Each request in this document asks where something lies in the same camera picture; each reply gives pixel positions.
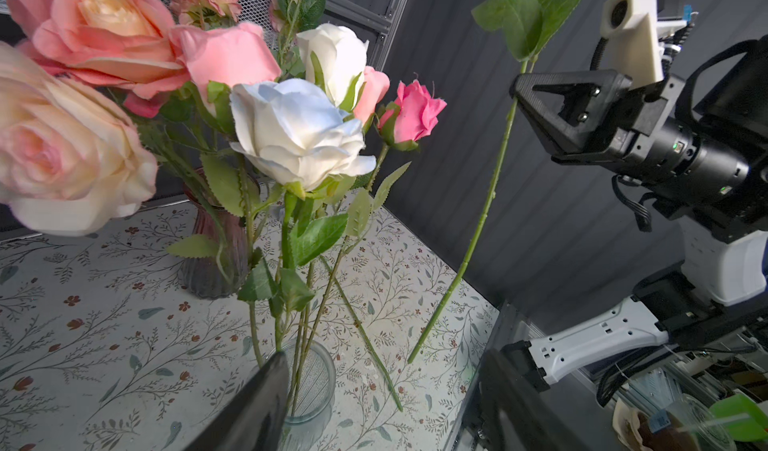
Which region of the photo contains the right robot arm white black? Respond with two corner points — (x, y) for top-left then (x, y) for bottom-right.
(501, 38), (767, 391)

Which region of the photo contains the coral red artificial rose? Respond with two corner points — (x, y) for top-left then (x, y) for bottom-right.
(407, 0), (582, 364)

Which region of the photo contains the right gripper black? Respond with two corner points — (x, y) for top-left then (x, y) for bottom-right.
(510, 69), (756, 205)

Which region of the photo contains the pale blue white rose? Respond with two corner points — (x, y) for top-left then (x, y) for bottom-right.
(230, 78), (376, 350)

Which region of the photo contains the light pink rosebud stem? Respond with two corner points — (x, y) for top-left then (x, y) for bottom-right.
(283, 80), (446, 413)

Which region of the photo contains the salmon pink artificial rose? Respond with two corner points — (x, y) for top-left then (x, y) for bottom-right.
(7, 0), (190, 117)

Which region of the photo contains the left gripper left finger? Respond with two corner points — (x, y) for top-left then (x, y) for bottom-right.
(186, 352), (290, 451)

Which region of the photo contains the pale pink carnation spray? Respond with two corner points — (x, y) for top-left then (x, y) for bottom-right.
(269, 0), (326, 77)

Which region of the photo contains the white rosebud stem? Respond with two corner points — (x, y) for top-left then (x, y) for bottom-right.
(296, 23), (369, 110)

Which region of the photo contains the small light pink rose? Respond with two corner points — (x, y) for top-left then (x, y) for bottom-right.
(354, 66), (390, 124)

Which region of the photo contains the clear ribbed glass vase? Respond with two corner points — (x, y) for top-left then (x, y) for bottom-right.
(279, 342), (336, 450)

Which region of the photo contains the pink ribbed glass vase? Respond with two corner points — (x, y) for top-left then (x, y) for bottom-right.
(178, 187), (249, 300)

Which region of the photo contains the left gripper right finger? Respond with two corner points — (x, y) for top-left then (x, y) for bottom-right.
(476, 349), (594, 450)

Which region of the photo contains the cream white artificial rose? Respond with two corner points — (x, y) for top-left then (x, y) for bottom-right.
(1, 44), (158, 237)

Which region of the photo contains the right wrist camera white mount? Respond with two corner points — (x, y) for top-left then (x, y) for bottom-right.
(600, 0), (695, 89)

